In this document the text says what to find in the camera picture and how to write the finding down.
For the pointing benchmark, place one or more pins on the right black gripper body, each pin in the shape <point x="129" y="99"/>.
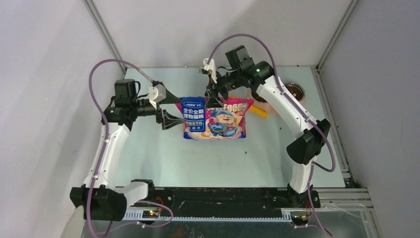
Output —
<point x="229" y="82"/>

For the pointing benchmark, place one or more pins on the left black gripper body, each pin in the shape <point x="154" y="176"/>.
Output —
<point x="143" y="109"/>

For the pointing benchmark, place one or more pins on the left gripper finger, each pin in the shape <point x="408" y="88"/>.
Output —
<point x="168" y="121"/>
<point x="170" y="98"/>

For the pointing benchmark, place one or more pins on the colourful pet food bag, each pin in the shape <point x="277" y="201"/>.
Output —
<point x="225" y="123"/>

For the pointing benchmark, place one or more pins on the pink double bowl stand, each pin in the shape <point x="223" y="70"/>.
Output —
<point x="295" y="89"/>

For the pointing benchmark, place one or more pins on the yellow plastic scoop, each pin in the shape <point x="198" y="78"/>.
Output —
<point x="257" y="111"/>

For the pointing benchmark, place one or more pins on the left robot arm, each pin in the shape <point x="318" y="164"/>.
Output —
<point x="99" y="195"/>

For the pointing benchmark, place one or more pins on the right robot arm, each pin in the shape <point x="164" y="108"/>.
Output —
<point x="310" y="134"/>

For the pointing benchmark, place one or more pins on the brown pet food kibble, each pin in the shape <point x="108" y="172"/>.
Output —
<point x="295" y="91"/>

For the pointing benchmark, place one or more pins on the left steel bowl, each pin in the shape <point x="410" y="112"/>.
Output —
<point x="257" y="97"/>

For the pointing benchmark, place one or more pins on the steel bowl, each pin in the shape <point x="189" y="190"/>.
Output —
<point x="257" y="97"/>
<point x="295" y="91"/>

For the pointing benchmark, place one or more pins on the right steel bowl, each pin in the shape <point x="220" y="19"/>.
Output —
<point x="295" y="91"/>

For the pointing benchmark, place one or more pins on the left electronics board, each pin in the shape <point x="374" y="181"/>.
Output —
<point x="150" y="214"/>

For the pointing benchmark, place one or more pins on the electronics board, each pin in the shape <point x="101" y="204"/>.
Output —
<point x="150" y="214"/>
<point x="300" y="221"/>

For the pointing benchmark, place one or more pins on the right electronics board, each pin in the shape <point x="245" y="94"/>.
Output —
<point x="300" y="221"/>

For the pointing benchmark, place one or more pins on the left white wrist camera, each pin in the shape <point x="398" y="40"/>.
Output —
<point x="156" y="95"/>

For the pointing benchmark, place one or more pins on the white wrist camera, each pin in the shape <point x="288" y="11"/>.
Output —
<point x="209" y="68"/>
<point x="156" y="95"/>

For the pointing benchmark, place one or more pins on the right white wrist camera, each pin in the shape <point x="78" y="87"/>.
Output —
<point x="209" y="68"/>

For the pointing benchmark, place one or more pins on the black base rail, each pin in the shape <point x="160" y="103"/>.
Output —
<point x="232" y="203"/>

